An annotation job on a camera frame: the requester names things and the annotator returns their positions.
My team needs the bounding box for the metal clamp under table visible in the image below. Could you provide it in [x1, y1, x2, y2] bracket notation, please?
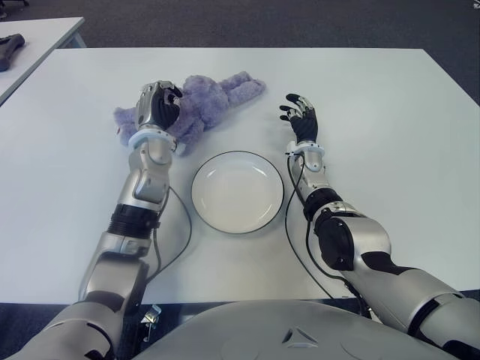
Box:
[139, 304, 163, 341]

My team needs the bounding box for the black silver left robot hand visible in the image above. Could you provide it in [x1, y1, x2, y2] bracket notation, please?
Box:
[134, 79, 184, 132]

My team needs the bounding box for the purple plush doll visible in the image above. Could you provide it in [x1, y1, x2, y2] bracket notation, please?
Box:
[113, 70, 268, 157]

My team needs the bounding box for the grey robot torso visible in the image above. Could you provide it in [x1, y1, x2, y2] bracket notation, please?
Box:
[133, 299, 462, 360]

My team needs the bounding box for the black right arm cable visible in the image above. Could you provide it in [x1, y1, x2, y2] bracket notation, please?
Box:
[283, 155, 376, 320]

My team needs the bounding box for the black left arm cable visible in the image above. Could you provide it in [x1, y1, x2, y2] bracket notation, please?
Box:
[144, 185, 194, 286]

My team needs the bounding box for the white plate with black rim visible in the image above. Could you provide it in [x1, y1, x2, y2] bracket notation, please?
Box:
[190, 150, 285, 236]

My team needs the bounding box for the white side table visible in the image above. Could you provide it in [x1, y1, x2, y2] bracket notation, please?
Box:
[0, 16, 86, 108]

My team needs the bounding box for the black handheld controller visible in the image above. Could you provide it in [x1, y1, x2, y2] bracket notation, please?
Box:
[0, 33, 26, 73]

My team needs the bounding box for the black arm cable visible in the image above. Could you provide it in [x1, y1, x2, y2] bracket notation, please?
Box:
[144, 185, 194, 286]
[283, 155, 376, 320]

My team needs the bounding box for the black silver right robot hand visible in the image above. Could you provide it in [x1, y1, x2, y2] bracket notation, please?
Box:
[278, 93, 320, 146]

